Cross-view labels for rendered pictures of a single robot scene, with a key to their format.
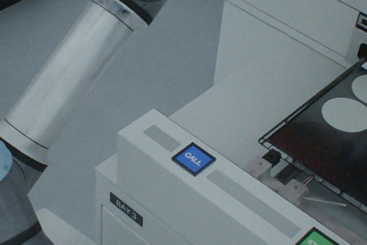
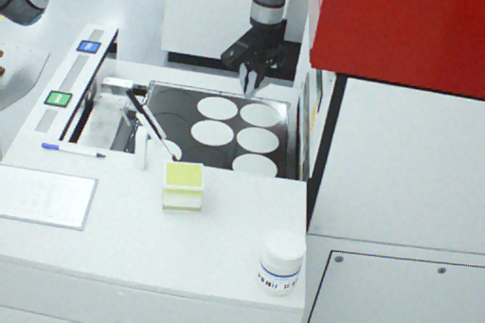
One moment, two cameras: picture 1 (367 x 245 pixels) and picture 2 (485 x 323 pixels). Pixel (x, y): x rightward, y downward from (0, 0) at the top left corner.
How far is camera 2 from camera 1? 1.49 m
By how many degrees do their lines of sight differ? 39
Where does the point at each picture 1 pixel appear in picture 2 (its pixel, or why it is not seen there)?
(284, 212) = (77, 83)
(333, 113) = (210, 102)
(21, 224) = not seen: outside the picture
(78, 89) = not seen: outside the picture
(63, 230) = (39, 61)
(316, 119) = (196, 97)
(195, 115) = (170, 75)
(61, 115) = not seen: outside the picture
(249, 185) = (86, 68)
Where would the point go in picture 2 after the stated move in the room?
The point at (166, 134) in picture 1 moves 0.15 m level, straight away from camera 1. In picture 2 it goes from (101, 36) to (149, 26)
